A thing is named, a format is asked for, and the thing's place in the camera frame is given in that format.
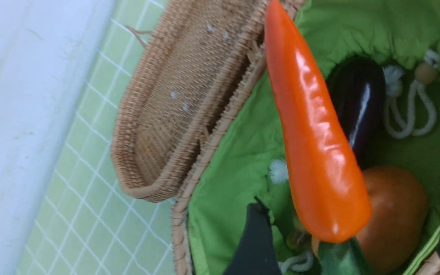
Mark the woven wicker basket green lining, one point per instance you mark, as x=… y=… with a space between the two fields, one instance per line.
x=210 y=214

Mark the orange toy carrot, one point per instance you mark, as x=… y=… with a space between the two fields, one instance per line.
x=296 y=81

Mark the brown toy potato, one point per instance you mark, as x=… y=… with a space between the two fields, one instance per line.
x=360 y=231

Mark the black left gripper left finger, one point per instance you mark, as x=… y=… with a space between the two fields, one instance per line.
x=255 y=253

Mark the purple toy eggplant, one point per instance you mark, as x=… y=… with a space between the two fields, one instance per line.
x=358 y=90

